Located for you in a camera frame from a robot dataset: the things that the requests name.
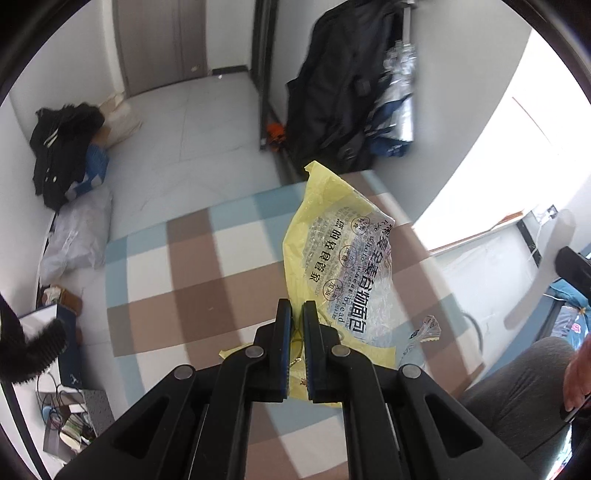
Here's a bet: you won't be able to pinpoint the blue cardboard box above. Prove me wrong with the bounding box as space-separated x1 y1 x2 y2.
64 143 110 199

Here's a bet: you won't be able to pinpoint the small brown box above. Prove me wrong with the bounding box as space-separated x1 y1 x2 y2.
57 288 84 317

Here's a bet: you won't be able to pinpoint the black jacket white stripe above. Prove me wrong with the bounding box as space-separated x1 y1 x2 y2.
28 103 106 211

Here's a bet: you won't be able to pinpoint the black framed glass door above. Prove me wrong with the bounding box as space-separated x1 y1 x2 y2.
251 0 297 186

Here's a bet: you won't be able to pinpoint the silver folded umbrella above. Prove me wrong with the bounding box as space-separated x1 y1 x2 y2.
364 4 421 158

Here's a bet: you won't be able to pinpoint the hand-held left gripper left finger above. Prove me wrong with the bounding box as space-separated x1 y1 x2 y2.
54 298 293 480

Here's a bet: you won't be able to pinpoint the white side cabinet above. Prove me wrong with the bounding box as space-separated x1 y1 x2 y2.
18 304 84 391

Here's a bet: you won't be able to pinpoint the black hanging jacket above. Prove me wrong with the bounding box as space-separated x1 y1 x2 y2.
286 0 407 174

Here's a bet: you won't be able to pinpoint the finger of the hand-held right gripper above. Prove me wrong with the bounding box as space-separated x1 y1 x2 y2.
553 246 591 301

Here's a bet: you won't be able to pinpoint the plaid tablecloth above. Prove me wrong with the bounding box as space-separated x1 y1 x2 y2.
105 168 486 480

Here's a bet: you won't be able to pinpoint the yellow bread bag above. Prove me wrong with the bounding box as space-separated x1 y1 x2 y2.
219 160 398 407

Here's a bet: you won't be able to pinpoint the orange black tool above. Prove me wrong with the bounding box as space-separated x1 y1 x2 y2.
265 121 287 151

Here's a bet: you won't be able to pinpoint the tangled black cables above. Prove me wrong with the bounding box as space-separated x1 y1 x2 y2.
39 373 64 426

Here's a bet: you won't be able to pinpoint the clear plastic bag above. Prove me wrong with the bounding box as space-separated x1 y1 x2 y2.
39 186 114 282

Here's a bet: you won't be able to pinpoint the blue printed cloth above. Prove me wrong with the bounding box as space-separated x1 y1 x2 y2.
547 276 591 343

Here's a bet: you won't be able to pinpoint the grey door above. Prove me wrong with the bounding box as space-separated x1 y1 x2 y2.
113 0 213 96

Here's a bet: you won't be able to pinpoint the person's right hand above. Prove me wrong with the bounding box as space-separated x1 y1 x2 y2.
564 332 591 414

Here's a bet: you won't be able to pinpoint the cream plastic bag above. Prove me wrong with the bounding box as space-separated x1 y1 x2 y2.
99 94 144 147

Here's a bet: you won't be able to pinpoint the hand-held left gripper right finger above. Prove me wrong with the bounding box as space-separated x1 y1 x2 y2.
303 300 539 480

